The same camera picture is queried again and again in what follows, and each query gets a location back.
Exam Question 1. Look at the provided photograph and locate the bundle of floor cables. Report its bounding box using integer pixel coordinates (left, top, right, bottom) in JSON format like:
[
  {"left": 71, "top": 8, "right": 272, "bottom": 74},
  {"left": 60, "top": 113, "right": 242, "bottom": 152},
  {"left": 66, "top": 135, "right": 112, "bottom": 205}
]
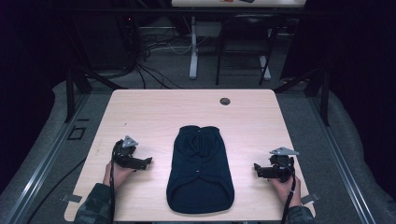
[{"left": 116, "top": 15, "right": 194, "bottom": 91}]

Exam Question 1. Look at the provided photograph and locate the dark navy garment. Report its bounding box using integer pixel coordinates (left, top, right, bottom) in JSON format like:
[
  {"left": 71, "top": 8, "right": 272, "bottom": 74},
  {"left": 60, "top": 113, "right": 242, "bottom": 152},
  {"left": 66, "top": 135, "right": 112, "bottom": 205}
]
[{"left": 165, "top": 124, "right": 235, "bottom": 215}]

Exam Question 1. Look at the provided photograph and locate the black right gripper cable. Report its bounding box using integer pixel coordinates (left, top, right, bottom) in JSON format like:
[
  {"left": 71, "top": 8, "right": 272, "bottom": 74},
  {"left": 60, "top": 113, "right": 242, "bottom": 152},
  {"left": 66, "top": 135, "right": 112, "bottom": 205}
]
[{"left": 274, "top": 160, "right": 297, "bottom": 224}]

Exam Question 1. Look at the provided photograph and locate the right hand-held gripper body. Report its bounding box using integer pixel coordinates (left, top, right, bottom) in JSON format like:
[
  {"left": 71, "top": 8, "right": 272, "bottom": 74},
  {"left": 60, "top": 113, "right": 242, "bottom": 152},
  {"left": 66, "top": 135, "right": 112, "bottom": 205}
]
[{"left": 268, "top": 147, "right": 300, "bottom": 184}]

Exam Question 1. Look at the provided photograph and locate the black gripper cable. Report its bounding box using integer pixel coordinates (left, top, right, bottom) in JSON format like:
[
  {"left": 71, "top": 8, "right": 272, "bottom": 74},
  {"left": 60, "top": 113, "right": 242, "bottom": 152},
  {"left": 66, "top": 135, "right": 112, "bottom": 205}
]
[
  {"left": 108, "top": 141, "right": 125, "bottom": 224},
  {"left": 274, "top": 160, "right": 297, "bottom": 224}
]

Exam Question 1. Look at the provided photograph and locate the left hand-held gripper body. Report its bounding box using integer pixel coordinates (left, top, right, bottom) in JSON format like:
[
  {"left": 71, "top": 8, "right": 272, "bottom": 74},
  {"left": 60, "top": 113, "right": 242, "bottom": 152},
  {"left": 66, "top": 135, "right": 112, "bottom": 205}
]
[{"left": 111, "top": 134, "right": 140, "bottom": 170}]

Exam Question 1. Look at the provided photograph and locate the black metal frame stand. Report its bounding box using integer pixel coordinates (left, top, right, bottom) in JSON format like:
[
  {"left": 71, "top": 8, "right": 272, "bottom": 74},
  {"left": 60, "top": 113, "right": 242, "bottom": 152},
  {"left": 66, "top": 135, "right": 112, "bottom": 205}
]
[
  {"left": 274, "top": 63, "right": 331, "bottom": 127},
  {"left": 64, "top": 62, "right": 129, "bottom": 124}
]

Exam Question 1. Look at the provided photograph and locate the black floor cable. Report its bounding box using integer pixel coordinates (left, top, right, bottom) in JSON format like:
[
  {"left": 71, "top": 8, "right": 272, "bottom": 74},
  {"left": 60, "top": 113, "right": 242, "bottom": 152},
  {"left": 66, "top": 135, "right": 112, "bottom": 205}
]
[{"left": 26, "top": 158, "right": 88, "bottom": 224}]

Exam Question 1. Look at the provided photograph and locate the white desk with legs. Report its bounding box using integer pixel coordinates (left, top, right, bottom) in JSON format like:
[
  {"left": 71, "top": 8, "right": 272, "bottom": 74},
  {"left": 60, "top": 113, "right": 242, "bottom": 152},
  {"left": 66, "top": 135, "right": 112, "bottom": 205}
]
[{"left": 170, "top": 0, "right": 307, "bottom": 80}]

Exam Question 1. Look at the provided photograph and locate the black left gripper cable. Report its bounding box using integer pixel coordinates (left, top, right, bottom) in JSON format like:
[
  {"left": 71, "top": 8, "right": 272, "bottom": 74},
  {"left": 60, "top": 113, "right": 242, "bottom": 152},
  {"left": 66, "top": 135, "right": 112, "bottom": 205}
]
[{"left": 108, "top": 141, "right": 125, "bottom": 224}]

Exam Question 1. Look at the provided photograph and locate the aluminium floor rail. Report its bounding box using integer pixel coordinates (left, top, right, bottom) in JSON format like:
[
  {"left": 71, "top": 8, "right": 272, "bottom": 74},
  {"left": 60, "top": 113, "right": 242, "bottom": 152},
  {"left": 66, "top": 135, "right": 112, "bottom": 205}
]
[
  {"left": 3, "top": 92, "right": 92, "bottom": 224},
  {"left": 306, "top": 92, "right": 379, "bottom": 224}
]

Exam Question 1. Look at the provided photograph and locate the black metal chair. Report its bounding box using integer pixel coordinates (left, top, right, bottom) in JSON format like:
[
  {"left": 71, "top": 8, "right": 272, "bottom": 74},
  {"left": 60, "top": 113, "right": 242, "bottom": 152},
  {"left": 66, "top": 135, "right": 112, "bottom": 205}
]
[{"left": 215, "top": 13, "right": 281, "bottom": 87}]

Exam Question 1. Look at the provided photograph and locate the person's right hand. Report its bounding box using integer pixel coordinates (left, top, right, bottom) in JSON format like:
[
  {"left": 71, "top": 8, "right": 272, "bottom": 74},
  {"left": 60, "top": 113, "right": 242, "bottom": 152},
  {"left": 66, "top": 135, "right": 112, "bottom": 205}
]
[{"left": 268, "top": 175, "right": 303, "bottom": 208}]

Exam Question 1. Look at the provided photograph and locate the person's left hand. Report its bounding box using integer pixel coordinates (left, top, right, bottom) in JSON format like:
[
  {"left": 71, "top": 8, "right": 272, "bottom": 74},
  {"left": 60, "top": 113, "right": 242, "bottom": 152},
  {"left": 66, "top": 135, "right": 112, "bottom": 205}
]
[{"left": 103, "top": 160, "right": 138, "bottom": 189}]

